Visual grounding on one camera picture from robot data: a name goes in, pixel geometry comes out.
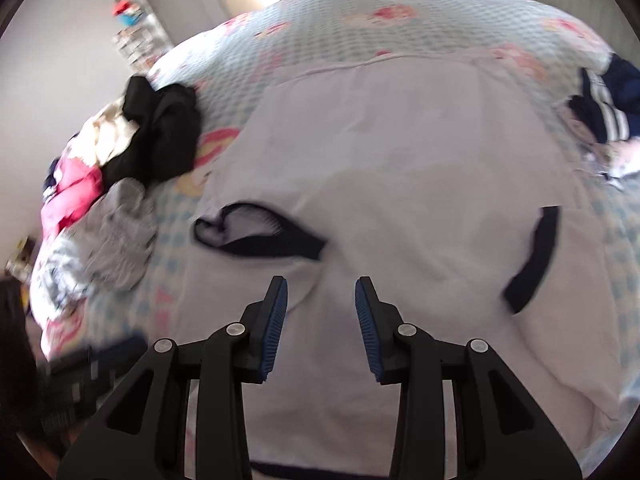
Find cream garment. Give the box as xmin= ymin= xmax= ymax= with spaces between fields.
xmin=75 ymin=97 xmax=141 ymax=168

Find white shelf rack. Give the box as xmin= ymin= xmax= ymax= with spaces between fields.
xmin=112 ymin=22 xmax=173 ymax=73

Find red blue wall plush toy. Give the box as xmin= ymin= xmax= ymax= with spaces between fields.
xmin=112 ymin=0 xmax=146 ymax=28

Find black jacket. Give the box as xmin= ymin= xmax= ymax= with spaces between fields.
xmin=100 ymin=75 xmax=203 ymax=186

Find checkered cartoon cat blanket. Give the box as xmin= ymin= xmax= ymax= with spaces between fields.
xmin=27 ymin=0 xmax=640 ymax=476

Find pink garment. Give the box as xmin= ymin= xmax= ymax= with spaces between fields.
xmin=40 ymin=157 xmax=106 ymax=236

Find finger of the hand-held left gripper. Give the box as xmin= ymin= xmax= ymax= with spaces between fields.
xmin=50 ymin=335 xmax=150 ymax=378

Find navy white striped skirt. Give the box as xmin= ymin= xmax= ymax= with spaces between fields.
xmin=42 ymin=160 xmax=63 ymax=201

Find folded pale clothes stack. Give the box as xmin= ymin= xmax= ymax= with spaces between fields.
xmin=565 ymin=105 xmax=640 ymax=191

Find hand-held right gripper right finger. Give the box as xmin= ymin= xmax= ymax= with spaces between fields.
xmin=354 ymin=276 xmax=583 ymax=480

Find white cartoon print pajama pants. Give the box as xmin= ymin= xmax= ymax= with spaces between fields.
xmin=30 ymin=177 xmax=161 ymax=321

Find navy sweater with white stripes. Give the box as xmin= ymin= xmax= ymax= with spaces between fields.
xmin=567 ymin=55 xmax=640 ymax=143

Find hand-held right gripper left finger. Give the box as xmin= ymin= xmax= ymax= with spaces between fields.
xmin=56 ymin=276 xmax=289 ymax=480

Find white t-shirt navy trim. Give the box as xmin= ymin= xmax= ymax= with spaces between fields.
xmin=182 ymin=50 xmax=623 ymax=480

